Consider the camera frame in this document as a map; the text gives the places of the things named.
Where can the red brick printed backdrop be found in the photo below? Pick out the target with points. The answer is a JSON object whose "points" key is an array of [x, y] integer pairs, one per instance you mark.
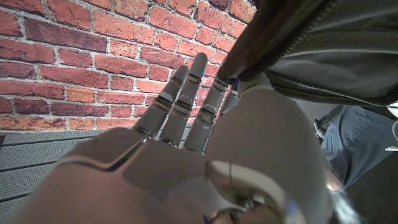
{"points": [[93, 62]]}

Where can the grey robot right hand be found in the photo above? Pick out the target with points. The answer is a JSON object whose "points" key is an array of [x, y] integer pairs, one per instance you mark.
{"points": [[186, 168]]}

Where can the black backpack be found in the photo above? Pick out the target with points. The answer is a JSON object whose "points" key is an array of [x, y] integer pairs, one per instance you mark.
{"points": [[326, 46]]}

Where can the person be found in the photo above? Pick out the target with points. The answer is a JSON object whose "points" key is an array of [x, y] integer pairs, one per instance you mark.
{"points": [[360, 143]]}

